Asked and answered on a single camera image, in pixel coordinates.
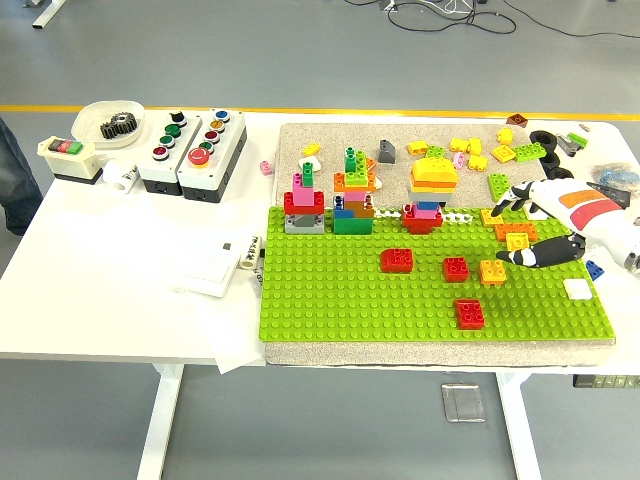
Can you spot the white paper sheet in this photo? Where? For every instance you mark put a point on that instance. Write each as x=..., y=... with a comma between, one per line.
x=235, y=340

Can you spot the blue flat brick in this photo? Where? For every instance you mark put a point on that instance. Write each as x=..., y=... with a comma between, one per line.
x=427, y=205

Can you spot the white small brick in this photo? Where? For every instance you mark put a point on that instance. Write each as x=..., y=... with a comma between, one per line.
x=378, y=183

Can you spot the black metal gear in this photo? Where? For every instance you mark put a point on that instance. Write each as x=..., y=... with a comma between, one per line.
x=117, y=127

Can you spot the yellow flat tile brick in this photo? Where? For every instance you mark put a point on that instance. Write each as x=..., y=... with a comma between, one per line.
x=516, y=241
x=503, y=153

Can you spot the pink small brick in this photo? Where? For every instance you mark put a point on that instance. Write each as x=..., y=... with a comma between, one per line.
x=458, y=160
x=266, y=167

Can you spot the metal floor plate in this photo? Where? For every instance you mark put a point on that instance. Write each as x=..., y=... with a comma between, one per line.
x=462, y=402

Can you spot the grey slope brick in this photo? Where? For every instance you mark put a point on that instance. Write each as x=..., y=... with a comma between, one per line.
x=387, y=152

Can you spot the lime small brick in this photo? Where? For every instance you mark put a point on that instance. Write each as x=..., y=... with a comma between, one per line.
x=435, y=152

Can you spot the white plastic bowl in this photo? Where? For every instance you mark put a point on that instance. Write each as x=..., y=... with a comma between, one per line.
x=90, y=120

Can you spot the white furniture foot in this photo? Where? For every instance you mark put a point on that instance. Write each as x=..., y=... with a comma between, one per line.
x=47, y=14

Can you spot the grey-brown mat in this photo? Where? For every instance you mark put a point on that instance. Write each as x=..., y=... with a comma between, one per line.
x=340, y=135

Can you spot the orange long brick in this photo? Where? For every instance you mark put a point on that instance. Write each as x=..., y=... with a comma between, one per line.
x=340, y=182
x=432, y=186

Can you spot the white table leg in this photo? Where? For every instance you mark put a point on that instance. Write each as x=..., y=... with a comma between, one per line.
x=522, y=435
x=160, y=425

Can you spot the orange flat plate brick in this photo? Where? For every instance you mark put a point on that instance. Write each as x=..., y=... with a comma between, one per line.
x=515, y=230

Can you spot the grey emergency stop box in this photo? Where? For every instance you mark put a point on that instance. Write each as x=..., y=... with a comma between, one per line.
x=215, y=170

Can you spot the dark blue narrow brick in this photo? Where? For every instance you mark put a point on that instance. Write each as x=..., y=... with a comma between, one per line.
x=339, y=202

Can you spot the lime square brick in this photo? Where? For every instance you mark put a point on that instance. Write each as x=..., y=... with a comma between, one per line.
x=357, y=176

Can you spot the grey metal bracket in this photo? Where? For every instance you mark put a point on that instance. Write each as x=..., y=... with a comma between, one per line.
x=566, y=145

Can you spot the white wall switch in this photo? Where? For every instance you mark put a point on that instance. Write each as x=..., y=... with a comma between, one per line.
x=205, y=272

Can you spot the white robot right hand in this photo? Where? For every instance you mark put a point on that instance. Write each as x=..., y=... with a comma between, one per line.
x=555, y=200

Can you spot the pink flat brick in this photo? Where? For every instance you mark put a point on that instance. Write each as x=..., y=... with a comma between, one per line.
x=356, y=195

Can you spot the brown square brick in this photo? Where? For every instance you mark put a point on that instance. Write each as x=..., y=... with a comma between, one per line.
x=518, y=120

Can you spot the red square brick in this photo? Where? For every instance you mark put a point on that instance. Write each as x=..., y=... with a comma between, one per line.
x=456, y=270
x=469, y=315

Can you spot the dark green long brick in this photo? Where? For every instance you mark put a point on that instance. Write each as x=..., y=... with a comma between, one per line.
x=352, y=226

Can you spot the pink square brick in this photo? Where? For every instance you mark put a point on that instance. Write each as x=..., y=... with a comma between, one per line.
x=303, y=196
x=424, y=214

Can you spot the clear bag blue parts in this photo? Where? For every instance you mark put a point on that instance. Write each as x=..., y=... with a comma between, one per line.
x=617, y=175

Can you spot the white printed pipe fitting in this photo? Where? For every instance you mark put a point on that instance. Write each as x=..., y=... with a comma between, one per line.
x=250, y=252

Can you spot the black rubber tyre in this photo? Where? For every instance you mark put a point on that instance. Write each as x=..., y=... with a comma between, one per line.
x=550, y=145
x=562, y=174
x=552, y=161

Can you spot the table height control panel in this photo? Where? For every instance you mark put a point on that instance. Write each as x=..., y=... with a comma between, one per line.
x=605, y=381

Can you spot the white pipe tee fitting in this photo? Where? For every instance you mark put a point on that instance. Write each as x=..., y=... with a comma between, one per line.
x=120, y=175

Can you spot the red wide base brick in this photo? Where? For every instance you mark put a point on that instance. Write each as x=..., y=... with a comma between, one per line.
x=422, y=226

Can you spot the red long brick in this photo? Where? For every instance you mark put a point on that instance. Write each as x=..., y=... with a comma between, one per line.
x=320, y=202

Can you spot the yellow domed brick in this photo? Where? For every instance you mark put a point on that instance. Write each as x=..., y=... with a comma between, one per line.
x=434, y=169

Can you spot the green narrow brick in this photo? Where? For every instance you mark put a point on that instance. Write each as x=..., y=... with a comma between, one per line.
x=308, y=176

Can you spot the grey wide brick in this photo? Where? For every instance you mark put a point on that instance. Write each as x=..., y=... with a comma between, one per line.
x=305, y=226

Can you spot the grey long brick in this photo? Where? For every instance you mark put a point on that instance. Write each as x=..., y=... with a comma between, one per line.
x=430, y=196

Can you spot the yellow-orange square brick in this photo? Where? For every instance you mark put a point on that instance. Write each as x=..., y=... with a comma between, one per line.
x=492, y=271

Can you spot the green studded baseplate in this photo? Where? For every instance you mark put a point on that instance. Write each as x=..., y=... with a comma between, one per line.
x=350, y=300

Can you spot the cream switch box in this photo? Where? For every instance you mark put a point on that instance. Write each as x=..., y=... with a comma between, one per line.
x=70, y=165

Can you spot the dark green tall brick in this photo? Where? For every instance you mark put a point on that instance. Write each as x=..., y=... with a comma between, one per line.
x=352, y=160

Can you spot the yellow square brick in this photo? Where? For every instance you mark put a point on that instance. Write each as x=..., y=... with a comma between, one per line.
x=487, y=220

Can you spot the yellow small brick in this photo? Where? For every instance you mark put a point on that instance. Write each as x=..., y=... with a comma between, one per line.
x=505, y=136
x=311, y=148
x=474, y=145
x=458, y=145
x=477, y=162
x=417, y=147

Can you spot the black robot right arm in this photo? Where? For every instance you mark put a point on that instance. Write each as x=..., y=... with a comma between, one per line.
x=634, y=264

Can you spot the blue small brick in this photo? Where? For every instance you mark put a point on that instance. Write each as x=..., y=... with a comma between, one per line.
x=594, y=270

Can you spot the grey three-button control box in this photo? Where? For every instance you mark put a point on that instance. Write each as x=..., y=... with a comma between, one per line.
x=155, y=172

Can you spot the magenta narrow brick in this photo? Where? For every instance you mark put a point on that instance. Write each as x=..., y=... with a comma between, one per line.
x=298, y=181

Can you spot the orange slope brick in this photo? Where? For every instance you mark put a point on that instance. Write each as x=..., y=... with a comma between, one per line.
x=371, y=164

